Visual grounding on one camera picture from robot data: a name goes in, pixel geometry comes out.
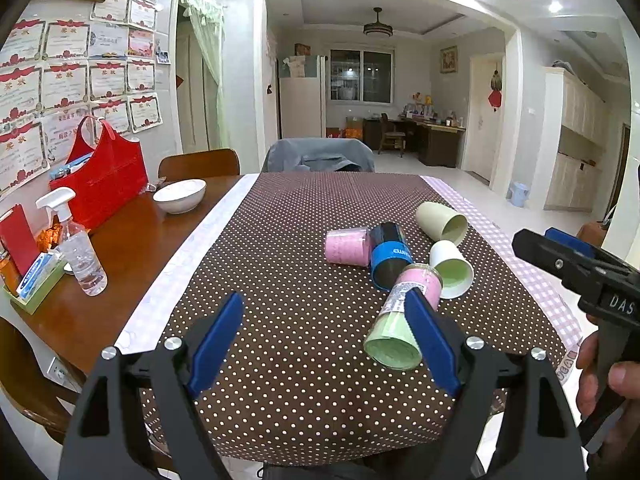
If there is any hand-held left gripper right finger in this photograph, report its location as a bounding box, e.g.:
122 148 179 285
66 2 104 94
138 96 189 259
403 289 587 480

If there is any brown polka dot tablecloth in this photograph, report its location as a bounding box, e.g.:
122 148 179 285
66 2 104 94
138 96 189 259
140 172 569 462
114 172 584 413

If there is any orange snack packet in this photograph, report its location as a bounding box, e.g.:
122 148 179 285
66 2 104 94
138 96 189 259
36 226 64 254

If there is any wall of award certificates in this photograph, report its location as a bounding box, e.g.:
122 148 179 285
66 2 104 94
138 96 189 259
0 0 167 197

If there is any ceiling lamp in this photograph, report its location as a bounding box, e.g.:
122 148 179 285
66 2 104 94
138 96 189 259
363 7 392 37

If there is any white door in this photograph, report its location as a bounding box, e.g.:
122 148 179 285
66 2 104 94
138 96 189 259
469 54 507 182

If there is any wooden desk chair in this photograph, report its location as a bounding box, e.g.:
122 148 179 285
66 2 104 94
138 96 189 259
378 113 407 157

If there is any blue tissue pack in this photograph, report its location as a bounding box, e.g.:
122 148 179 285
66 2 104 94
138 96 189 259
15 252 64 296

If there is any pink and green cup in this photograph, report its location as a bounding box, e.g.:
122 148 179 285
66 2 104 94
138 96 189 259
363 263 444 372

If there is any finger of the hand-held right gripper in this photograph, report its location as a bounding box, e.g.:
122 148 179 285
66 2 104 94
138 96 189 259
545 227 597 257
512 229 601 306

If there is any red envelope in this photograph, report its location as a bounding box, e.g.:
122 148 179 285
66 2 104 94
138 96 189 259
0 204 40 279

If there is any blue waste bin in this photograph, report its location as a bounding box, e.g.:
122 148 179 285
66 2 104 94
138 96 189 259
507 181 531 207

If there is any beige cup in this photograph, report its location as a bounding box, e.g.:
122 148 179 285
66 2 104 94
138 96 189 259
415 201 469 246

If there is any white refrigerator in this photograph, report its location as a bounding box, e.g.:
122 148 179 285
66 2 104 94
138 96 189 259
278 54 329 139

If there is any green curtain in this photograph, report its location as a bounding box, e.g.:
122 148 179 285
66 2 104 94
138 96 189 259
178 0 227 152

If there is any white cup green inside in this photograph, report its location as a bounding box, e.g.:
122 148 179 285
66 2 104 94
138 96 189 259
429 240 475 300

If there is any black and blue cup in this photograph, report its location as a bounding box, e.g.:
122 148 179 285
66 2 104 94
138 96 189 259
369 222 417 291

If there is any green tray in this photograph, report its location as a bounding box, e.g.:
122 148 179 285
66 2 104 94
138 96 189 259
2 259 67 316

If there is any chair with grey jacket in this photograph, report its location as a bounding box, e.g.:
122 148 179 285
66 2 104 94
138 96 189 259
262 137 376 174

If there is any clear spray bottle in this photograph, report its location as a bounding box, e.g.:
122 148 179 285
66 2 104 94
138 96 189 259
35 187 109 297

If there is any dark wooden desk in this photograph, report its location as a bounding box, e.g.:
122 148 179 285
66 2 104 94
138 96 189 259
362 114 467 169

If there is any person's right hand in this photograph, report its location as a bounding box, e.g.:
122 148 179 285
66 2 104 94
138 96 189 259
575 332 640 421

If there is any red door ornament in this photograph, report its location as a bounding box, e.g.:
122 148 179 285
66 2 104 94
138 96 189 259
487 70 504 112

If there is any white bowl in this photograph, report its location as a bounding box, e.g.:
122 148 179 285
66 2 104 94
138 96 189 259
152 178 207 215

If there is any red tote bag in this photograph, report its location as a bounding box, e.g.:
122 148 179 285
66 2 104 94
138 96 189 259
49 115 150 231

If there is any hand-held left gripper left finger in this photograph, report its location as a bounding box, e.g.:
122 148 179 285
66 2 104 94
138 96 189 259
57 291 246 480

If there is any window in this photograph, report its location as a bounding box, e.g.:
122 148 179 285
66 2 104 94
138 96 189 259
329 49 396 104

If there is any cream cabinet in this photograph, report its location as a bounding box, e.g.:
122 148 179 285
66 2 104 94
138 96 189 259
542 66 609 212

